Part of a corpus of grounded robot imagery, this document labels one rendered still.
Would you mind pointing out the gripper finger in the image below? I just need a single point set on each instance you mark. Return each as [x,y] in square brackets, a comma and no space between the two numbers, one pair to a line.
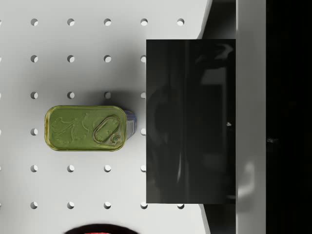
[190,80]
[190,163]

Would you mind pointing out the red mug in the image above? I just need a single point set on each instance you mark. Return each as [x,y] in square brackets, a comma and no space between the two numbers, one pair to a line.
[102,229]

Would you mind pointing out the flat-sided can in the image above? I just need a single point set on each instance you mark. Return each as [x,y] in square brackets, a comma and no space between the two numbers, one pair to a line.
[85,128]

